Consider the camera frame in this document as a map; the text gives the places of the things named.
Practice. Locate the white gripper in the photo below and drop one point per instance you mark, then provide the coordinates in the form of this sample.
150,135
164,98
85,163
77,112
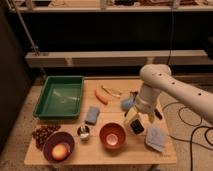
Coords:
146,101

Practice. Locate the blue sponge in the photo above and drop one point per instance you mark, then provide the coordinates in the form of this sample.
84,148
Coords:
92,115

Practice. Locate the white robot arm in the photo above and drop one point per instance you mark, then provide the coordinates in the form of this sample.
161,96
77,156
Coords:
157,78

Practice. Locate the yellow black sponge block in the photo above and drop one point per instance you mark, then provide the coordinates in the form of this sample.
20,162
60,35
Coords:
132,121

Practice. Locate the blue plush ball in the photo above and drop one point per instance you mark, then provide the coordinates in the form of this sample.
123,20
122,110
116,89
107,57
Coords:
126,104

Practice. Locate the blue folded cloth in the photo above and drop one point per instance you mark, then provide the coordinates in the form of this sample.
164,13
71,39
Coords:
155,138

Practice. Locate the lower wooden shelf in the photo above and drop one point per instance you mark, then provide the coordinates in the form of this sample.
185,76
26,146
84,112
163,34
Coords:
117,58

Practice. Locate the wooden shelf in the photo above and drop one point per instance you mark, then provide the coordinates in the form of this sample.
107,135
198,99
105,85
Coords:
110,5
117,58

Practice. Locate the orange carrot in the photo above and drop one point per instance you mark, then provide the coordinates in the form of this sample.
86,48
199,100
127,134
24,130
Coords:
102,99

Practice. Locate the orange bowl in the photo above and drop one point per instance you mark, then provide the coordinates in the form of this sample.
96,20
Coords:
112,136

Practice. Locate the small metal cup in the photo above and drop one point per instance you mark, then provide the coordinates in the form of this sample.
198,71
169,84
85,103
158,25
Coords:
83,132

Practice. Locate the green plastic tray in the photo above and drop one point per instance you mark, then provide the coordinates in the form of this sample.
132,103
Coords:
60,98

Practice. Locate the upper wooden shelf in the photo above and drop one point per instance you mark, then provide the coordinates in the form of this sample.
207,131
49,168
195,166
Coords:
110,5

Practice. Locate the purple bowl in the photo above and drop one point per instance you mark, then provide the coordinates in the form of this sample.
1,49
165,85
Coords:
56,139

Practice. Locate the orange fruit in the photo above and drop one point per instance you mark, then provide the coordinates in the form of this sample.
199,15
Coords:
59,152

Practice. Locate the bunch of dark grapes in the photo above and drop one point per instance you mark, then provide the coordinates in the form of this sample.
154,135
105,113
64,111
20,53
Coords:
43,133

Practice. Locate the metal diagonal pole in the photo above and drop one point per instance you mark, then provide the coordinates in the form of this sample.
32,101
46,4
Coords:
34,47

